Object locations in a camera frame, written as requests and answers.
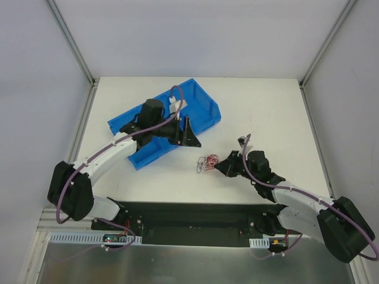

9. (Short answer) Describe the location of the red thin cable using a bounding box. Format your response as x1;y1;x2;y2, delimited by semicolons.
204;153;221;174

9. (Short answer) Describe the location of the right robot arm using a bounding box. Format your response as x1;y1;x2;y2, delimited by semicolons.
214;150;378;263

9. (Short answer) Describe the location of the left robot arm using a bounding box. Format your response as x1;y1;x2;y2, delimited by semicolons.
47;99;201;230

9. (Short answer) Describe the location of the silver metal sheet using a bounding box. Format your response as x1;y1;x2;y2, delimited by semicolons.
38;237;354;283

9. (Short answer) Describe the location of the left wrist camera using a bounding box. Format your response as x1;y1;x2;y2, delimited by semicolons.
168;97;187;119

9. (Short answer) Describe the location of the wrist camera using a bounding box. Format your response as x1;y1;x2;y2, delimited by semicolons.
168;97;187;119
237;136;252;154

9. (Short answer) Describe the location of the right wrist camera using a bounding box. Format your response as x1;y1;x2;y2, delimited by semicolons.
237;136;252;154

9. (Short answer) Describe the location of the right white cable duct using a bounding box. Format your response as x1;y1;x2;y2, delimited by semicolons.
249;237;270;249

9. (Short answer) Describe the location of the white cable duct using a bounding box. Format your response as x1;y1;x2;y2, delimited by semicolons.
249;237;270;249
50;233;142;246

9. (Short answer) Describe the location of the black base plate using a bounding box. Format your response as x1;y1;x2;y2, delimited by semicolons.
91;202;287;247

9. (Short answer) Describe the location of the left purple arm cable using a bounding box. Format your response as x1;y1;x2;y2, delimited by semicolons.
55;85;184;225

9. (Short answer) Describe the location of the left aluminium frame post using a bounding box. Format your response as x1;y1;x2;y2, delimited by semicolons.
44;0;97;86

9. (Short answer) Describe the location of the aluminium frame post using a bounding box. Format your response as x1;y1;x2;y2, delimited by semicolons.
299;0;358;89
44;0;97;86

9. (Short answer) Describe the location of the left white cable duct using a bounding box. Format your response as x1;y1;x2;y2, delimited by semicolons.
50;233;142;246

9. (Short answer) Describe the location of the right aluminium frame post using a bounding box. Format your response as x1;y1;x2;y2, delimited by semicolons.
299;0;358;89

